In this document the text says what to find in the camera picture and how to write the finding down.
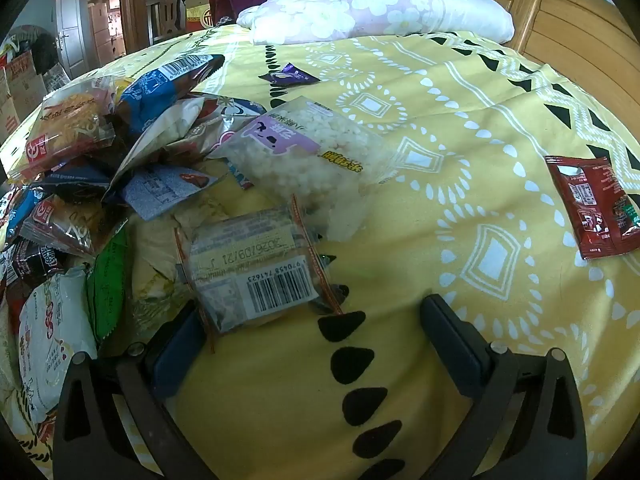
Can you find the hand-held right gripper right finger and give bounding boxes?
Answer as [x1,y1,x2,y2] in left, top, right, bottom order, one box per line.
[421,293,589,480]

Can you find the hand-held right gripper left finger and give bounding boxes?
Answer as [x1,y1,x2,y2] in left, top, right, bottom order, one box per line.
[51,300,221,480]

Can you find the clear barcode snack packet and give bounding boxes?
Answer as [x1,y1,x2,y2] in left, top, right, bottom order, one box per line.
[172,195,346,353]

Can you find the pile of snack packets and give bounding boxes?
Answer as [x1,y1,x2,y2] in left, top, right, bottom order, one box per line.
[0,54,268,441]

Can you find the dark red sauce packet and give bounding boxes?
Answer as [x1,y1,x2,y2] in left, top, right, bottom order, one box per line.
[544,155,640,261]

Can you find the yellow patterned bedsheet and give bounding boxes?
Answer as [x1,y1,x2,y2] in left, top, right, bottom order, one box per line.
[0,25,640,480]

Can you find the white puffed snack packet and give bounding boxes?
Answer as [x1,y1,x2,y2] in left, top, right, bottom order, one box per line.
[207,96,401,241]

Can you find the small purple packet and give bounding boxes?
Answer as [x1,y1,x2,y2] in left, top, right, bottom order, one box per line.
[258,62,321,85]

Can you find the stack of cardboard boxes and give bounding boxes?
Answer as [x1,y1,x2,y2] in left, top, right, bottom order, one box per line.
[0,50,48,136]

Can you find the dark wooden chair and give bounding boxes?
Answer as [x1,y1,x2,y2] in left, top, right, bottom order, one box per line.
[145,0,198,46]

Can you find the red gift box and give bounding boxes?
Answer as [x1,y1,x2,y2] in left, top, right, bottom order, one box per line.
[186,0,216,31]

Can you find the wooden headboard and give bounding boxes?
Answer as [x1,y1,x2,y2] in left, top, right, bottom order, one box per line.
[425,0,640,126]

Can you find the floral pillow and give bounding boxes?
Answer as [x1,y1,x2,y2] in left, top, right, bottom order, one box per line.
[236,0,516,46]

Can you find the grey door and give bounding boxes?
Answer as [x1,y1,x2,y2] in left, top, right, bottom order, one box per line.
[55,0,91,78]

